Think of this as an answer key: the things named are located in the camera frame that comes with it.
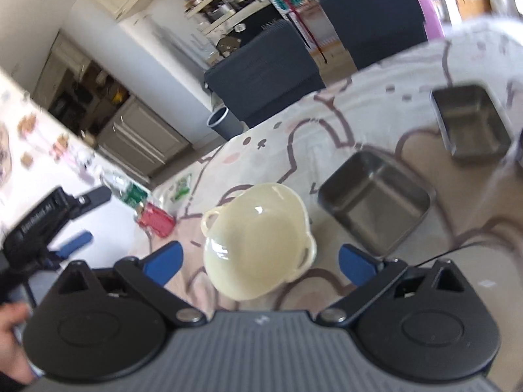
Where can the clear plastic water bottle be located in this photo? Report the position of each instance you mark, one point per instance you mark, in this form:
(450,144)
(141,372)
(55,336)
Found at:
(122,190)

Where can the green snack packet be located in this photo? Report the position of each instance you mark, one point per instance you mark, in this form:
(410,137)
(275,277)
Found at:
(181,188)

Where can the dark blue chair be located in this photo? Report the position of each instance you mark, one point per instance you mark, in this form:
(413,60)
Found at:
(372,20)
(261,77)

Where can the rabbit print tablecloth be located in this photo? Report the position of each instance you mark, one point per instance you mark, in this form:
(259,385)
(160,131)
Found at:
(310,143)

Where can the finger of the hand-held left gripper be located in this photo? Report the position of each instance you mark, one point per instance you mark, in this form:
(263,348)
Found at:
(96,197)
(77,241)

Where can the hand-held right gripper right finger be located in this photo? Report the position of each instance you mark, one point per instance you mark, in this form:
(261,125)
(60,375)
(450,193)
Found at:
(356,266)

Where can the grey kitchen cabinet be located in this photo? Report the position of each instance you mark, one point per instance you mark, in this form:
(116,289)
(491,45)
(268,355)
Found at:
(139,139)

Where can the person's left hand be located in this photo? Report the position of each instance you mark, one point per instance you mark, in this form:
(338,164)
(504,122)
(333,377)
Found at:
(10,335)

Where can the grey trash bin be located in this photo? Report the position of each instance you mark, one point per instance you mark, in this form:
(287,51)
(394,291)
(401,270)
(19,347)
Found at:
(222,124)

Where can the red soda can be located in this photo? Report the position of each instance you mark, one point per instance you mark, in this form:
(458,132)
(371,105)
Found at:
(157,220)

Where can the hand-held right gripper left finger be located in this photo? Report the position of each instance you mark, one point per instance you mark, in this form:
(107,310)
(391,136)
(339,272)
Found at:
(164,262)

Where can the rectangular steel tray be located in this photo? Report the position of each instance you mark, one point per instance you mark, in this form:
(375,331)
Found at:
(470,122)
(374,208)

